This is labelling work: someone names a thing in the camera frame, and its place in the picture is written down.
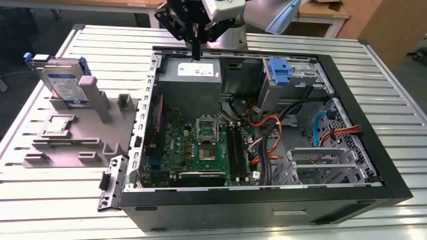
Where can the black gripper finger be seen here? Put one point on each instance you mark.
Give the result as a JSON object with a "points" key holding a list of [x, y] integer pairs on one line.
{"points": [[193, 47], [200, 47]]}

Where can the hard disk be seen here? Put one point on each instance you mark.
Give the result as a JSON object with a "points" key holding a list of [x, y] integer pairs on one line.
{"points": [[62, 85]]}

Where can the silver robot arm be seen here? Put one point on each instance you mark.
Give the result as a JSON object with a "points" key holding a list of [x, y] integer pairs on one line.
{"points": [[233, 40]]}

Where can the grey metal disk bay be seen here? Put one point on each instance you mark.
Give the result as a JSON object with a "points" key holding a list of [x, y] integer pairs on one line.
{"points": [[333, 151]]}

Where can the grey power supply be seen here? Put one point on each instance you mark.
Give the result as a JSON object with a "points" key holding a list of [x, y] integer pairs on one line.
{"points": [[189, 97]]}

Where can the blue drive latch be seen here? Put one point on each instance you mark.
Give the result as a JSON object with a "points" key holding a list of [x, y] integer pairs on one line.
{"points": [[279, 72]]}

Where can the grey metal drive cage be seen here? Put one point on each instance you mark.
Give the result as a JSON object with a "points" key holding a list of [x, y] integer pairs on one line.
{"points": [[271, 97]]}

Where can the metal locking lever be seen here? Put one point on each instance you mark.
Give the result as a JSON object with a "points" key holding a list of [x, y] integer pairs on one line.
{"points": [[219, 132]]}

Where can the green motherboard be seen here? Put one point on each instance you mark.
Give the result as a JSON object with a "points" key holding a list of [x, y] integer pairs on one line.
{"points": [[180, 150]]}

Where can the black RAM slot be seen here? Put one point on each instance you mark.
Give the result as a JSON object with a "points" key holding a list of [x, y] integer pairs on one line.
{"points": [[231, 150], [239, 150], [235, 150]]}

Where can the CPU socket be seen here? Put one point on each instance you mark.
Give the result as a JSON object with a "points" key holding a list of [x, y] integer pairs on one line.
{"points": [[209, 154]]}

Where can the blue expansion slot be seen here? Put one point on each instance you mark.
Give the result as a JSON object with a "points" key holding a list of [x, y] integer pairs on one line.
{"points": [[155, 163]]}

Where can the grey parts rack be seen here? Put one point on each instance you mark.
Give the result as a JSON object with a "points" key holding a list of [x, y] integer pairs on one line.
{"points": [[87, 140]]}

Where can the silver CPU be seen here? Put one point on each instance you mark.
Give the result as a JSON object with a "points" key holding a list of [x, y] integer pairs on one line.
{"points": [[58, 127]]}

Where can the black office chair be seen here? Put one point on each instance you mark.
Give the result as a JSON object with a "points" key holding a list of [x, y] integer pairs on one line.
{"points": [[16, 30]]}

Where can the black graphics card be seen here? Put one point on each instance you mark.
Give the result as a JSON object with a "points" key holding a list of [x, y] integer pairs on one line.
{"points": [[200, 178]]}

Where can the white label tag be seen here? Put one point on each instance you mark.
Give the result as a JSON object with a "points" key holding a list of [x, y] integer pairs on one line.
{"points": [[255, 175]]}

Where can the green RAM stick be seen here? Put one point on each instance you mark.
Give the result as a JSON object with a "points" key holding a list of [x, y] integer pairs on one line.
{"points": [[62, 142]]}

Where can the wooden cabinet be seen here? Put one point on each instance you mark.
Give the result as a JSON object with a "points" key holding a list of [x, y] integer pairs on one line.
{"points": [[393, 30]]}

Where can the grey metal leg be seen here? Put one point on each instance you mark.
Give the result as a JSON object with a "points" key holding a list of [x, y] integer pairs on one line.
{"points": [[2, 85]]}

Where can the black PC case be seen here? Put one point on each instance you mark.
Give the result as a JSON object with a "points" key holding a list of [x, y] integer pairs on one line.
{"points": [[233, 210]]}

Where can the dark wheeled chair base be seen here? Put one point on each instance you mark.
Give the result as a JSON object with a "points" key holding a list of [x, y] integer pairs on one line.
{"points": [[420, 53]]}

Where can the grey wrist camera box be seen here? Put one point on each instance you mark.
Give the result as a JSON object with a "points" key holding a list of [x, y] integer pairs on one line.
{"points": [[224, 11]]}

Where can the wooden desk white frame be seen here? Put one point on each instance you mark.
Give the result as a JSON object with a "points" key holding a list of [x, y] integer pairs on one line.
{"points": [[100, 8], [328, 13]]}

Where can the grey hinged case bracket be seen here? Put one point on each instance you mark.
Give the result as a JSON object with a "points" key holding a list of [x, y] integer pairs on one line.
{"points": [[116, 175]]}

